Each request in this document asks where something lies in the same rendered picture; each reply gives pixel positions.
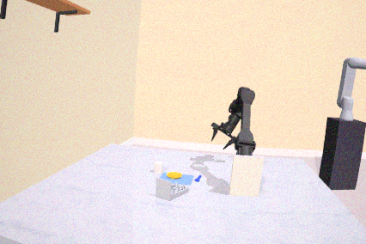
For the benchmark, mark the light blue mat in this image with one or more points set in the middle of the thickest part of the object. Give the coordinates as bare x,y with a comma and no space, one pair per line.
184,180

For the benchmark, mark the yellow plate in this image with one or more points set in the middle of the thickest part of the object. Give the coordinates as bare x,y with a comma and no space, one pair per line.
174,175

